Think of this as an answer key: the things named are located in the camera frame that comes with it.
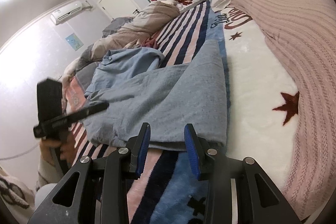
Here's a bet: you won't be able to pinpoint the beige grey rumpled duvet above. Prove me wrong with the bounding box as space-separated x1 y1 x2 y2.
63 0 181 77

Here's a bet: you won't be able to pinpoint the person's left sleeve forearm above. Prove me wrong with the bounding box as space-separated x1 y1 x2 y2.
35 157 63 191

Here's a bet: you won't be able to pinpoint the light blue denim garment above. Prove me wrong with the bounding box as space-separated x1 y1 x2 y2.
84 47 165 98

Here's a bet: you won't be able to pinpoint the striped plush bed blanket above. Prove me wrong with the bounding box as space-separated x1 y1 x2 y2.
63 2 297 223

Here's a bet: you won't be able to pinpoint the pink knitted pillow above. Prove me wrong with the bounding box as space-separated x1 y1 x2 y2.
211 0 335 219

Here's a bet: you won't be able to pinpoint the person's left hand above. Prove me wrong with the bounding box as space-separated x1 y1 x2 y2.
39 133 76 166

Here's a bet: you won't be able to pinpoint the white air conditioner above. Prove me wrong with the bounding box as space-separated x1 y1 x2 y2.
50 1 83 26

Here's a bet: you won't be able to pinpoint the blue wall poster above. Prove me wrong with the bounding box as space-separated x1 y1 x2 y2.
66 33 84 51

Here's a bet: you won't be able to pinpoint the grey-blue sweatpants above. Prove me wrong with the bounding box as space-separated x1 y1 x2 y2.
83 40 227 151

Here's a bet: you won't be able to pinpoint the dark red garment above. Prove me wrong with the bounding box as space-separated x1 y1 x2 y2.
141 38 159 50

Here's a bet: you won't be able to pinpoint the white door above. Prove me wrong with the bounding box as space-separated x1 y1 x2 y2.
98 0 139 19

